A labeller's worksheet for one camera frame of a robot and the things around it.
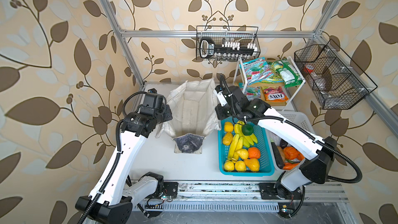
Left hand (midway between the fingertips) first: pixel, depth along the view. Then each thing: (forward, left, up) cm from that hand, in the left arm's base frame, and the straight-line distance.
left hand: (167, 110), depth 71 cm
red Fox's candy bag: (+20, -58, -9) cm, 62 cm away
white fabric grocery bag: (+18, -9, -21) cm, 29 cm away
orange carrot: (-17, -59, -22) cm, 65 cm away
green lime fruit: (+1, -41, -19) cm, 45 cm away
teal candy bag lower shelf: (+19, -44, -8) cm, 49 cm away
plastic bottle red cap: (+25, -72, +6) cm, 76 cm away
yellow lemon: (+5, -32, -23) cm, 39 cm away
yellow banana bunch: (-3, -37, -23) cm, 44 cm away
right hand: (+3, -23, -3) cm, 24 cm away
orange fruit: (-10, -44, -22) cm, 50 cm away
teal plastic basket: (-9, -39, -23) cm, 46 cm away
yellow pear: (-16, -43, -23) cm, 51 cm away
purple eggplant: (-12, -55, -20) cm, 60 cm away
